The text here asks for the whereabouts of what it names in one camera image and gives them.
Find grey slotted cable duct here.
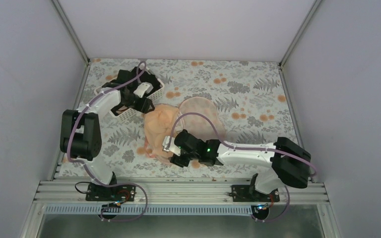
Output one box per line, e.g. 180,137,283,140
44,204,252,216

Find black bra in basket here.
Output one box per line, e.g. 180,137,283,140
102,67,162,116

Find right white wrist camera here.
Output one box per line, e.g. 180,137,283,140
162,136,181,156

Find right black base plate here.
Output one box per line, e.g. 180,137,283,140
228,185,280,202

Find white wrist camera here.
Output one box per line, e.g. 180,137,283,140
133,82,153,98
162,136,181,156

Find aluminium front rail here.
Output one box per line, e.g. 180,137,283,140
33,180,329,205

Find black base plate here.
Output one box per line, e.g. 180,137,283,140
85,183,136,202
228,185,280,202

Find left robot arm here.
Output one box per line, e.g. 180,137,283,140
60,66,162,201

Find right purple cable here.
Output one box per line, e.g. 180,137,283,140
167,112,318,224

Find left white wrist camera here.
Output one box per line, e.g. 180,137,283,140
133,82,153,98

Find white perforated plastic basket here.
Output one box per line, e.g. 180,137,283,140
88,64,164,120

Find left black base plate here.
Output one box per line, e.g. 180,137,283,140
85,183,136,202

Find peach bra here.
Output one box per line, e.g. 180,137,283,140
144,104,179,163

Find floral patterned table mat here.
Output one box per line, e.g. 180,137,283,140
59,58,311,179

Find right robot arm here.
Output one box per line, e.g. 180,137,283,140
162,130,311,202

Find pink floral laundry bag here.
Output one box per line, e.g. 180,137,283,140
144,98,227,166

